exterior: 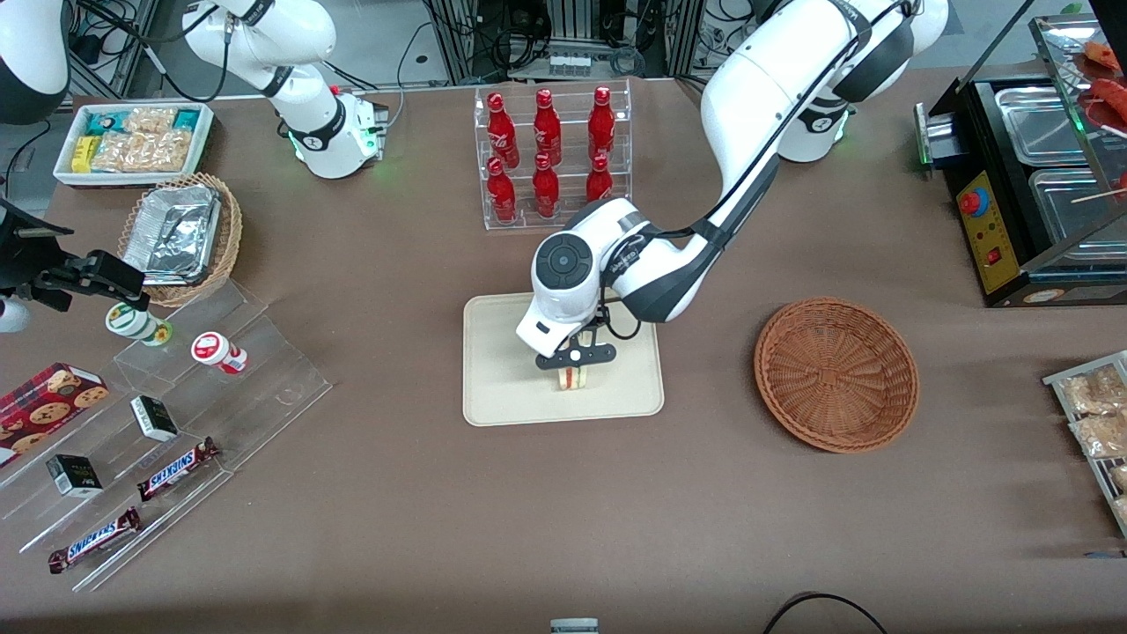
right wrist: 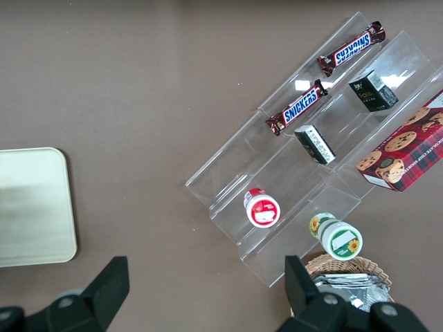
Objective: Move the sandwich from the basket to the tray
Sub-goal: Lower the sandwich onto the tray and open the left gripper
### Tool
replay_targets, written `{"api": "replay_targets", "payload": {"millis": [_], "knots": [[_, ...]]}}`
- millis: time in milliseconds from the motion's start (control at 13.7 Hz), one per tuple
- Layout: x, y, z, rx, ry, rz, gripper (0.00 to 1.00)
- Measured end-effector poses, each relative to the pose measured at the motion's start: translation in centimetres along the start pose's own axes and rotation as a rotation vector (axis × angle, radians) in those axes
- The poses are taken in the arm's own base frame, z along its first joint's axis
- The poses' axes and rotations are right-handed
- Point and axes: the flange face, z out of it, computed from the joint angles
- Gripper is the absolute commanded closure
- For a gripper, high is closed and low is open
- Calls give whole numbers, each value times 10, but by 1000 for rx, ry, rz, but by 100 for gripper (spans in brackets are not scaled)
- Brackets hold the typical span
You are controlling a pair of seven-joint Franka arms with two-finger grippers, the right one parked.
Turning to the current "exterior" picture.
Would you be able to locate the grey snack tray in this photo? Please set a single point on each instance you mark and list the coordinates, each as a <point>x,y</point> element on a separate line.
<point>1053,380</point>

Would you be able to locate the black food warmer yellow panel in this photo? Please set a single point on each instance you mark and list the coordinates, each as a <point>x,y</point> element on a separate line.
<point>986,229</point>

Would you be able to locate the small grey device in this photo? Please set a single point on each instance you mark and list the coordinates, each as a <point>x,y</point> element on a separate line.
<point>574,627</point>

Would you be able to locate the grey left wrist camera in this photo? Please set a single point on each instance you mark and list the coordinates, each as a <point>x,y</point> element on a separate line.
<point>546,330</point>

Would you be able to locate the white bottle red label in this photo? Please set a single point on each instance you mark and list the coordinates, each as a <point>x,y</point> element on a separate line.
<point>216,350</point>

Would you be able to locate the small black box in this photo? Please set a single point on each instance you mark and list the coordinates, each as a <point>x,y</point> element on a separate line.
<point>154,419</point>
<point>75,476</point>

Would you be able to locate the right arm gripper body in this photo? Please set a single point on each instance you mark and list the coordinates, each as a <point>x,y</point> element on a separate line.
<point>19,261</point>

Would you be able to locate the red cola bottle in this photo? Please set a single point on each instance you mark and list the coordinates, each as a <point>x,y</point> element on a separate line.
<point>600,183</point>
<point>502,198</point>
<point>547,130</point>
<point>601,128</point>
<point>546,192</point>
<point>502,132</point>

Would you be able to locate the thin blue strip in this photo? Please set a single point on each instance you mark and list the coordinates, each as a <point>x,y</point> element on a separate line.
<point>1109,554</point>

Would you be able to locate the silver foil tray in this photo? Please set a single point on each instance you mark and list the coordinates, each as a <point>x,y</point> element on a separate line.
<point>172,233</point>

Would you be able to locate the steel warmer pan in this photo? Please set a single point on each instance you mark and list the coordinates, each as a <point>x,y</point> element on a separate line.
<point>1070,207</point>
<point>1039,123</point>

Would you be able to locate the white bottle green label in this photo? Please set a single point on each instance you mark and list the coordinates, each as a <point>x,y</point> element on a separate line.
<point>132,322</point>

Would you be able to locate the cream plastic tray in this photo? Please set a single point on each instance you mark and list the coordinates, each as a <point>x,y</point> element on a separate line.
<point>502,387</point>

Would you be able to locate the yellow snack packet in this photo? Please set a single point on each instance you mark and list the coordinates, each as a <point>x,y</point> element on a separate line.
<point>83,154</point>

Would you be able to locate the white power strip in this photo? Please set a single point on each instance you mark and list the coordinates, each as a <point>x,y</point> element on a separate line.
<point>570,64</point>

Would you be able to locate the teal snack packet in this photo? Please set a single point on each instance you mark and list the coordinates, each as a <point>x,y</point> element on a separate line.
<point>185,119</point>
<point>106,123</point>

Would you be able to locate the red cookie box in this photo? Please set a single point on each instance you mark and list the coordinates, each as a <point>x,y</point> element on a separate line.
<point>44,409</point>

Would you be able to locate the clear rice cracker bag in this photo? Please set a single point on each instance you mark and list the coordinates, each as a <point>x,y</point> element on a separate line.
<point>145,151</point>
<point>150,120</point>

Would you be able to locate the light oval wicker basket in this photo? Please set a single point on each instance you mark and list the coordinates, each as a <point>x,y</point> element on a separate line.
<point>224,246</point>

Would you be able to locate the clear acrylic bottle rack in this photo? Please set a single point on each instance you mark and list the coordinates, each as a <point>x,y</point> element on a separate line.
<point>524,216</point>

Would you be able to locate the clear acrylic stepped stand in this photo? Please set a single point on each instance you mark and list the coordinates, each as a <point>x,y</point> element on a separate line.
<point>264,387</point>

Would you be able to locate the white rectangular bin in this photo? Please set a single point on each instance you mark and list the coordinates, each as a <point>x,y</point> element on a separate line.
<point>132,180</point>

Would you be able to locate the clear bag of fried snacks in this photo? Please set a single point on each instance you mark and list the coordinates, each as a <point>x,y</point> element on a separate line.
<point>1120,480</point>
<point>1096,392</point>
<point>1105,436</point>

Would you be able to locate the Snickers chocolate bar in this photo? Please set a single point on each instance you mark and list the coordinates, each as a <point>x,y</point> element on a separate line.
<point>176,469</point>
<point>95,540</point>

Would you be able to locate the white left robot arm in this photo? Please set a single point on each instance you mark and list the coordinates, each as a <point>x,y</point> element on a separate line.
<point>766,79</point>

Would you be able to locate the aluminium frame post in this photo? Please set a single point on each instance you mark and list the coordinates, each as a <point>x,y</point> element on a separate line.
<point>685,40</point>
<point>458,44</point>

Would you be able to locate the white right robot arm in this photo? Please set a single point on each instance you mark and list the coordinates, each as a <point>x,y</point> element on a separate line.
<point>326,132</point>

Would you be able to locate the wooden skewer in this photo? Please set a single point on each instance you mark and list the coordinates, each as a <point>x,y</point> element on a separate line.
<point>1101,195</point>

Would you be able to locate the brown round wicker basket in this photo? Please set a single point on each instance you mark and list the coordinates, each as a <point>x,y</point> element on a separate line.
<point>836,379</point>

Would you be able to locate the triangle sandwich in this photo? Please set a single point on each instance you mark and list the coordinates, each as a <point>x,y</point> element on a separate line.
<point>572,380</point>

